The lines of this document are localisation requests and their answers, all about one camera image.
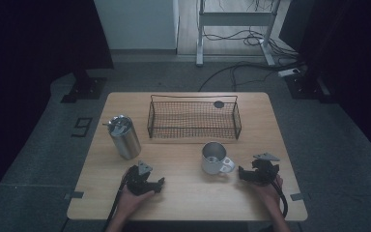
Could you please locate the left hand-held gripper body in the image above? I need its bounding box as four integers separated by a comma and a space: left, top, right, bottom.
124, 160, 157, 196

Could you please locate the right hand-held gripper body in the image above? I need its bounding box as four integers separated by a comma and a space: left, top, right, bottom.
246, 152, 281, 187

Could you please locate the steel mug with handle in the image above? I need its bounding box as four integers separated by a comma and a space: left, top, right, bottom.
201, 141, 236, 176

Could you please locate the stainless steel tumbler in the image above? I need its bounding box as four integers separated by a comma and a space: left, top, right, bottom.
107, 114, 142, 160

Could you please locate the black wire mesh basket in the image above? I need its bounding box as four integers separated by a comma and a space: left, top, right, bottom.
146, 94, 243, 141

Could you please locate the person's left hand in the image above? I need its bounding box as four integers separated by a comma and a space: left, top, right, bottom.
117, 185, 156, 217

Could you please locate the person's right hand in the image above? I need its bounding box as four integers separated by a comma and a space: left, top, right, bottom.
252, 175, 285, 211

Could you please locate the metal spoon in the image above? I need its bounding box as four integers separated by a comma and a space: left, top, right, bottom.
101, 117, 130, 136

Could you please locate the black stand base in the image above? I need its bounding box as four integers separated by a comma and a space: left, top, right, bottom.
60, 69, 108, 104
284, 72, 332, 102

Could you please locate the white power strip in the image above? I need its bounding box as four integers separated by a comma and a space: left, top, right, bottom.
277, 67, 301, 78

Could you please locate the dark curtain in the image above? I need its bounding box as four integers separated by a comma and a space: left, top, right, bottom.
278, 0, 371, 168
0, 0, 115, 214

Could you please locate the left hand-held gripper black cable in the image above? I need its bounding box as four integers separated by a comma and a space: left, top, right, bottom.
103, 167, 133, 232

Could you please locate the hand-held gripper black cable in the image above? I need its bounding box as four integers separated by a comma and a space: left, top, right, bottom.
103, 167, 133, 232
270, 179, 289, 218

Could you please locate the right hand-held gripper black cable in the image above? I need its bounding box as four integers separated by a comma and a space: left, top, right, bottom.
270, 179, 289, 218

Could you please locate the long black floor cable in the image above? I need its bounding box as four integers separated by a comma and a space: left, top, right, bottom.
198, 61, 305, 93

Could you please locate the tangle of black floor cables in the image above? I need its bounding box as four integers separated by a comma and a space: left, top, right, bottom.
202, 28, 300, 61

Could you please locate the white metal desk frame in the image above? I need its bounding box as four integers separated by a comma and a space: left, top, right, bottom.
195, 0, 282, 68

